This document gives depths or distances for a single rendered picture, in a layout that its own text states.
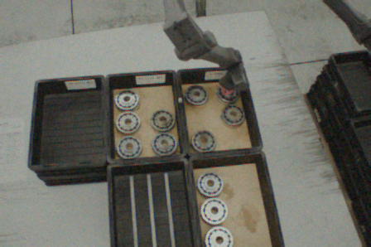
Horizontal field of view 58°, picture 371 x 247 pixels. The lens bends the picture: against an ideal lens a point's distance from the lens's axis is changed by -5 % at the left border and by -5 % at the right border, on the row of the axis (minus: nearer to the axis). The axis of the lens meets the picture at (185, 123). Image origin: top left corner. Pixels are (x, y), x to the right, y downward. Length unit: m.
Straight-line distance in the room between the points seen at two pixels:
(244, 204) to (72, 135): 0.75
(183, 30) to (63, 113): 0.80
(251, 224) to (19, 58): 1.40
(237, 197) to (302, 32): 2.02
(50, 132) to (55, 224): 0.38
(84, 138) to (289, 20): 2.21
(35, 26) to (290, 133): 2.21
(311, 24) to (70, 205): 2.49
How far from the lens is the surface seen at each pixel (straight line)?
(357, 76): 2.38
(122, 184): 1.41
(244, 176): 1.45
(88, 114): 1.55
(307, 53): 3.02
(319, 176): 1.70
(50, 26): 3.08
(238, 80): 1.34
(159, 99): 1.56
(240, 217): 1.40
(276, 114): 1.76
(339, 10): 1.16
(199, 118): 1.52
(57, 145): 1.52
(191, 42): 0.96
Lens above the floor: 2.16
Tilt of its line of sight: 63 degrees down
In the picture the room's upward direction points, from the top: 8 degrees clockwise
